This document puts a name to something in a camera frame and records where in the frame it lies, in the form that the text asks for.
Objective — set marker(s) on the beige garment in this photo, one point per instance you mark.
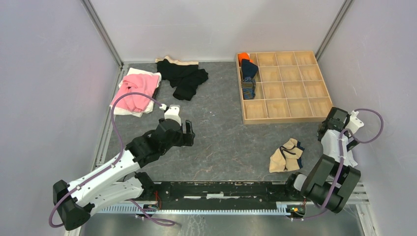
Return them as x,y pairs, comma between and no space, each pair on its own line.
287,157

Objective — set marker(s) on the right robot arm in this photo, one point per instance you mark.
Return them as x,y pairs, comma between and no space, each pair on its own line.
334,177

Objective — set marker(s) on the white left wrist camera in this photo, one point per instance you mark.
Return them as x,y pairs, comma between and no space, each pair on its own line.
171,112

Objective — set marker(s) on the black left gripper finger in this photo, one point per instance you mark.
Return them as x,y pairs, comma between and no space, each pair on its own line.
190,138
188,128

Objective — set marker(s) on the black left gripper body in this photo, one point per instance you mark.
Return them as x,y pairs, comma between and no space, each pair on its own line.
180,140

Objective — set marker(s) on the black underwear pile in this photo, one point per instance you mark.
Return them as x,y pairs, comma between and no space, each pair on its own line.
185,78

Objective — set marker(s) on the orange rolled garment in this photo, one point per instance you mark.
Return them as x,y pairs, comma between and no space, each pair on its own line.
244,56

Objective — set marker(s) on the white black garment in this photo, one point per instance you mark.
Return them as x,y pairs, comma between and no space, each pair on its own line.
348,157

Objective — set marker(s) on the navy striped boxer underwear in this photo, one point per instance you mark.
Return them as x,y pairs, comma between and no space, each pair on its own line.
248,87

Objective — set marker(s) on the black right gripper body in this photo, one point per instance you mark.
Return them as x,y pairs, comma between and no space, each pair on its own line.
318,134

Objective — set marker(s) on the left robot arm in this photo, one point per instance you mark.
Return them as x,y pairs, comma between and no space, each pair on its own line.
77,201

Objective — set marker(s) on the wooden compartment tray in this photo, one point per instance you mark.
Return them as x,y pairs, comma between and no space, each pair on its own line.
289,88

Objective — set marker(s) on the navy rolled garment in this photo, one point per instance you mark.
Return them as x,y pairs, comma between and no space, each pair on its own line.
249,69

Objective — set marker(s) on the pink garment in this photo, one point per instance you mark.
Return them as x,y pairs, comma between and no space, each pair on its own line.
141,83

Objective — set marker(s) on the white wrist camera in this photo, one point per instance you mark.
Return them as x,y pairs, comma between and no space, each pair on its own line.
171,112
354,123

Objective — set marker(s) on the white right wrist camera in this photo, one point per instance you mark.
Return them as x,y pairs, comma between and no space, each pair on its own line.
354,123

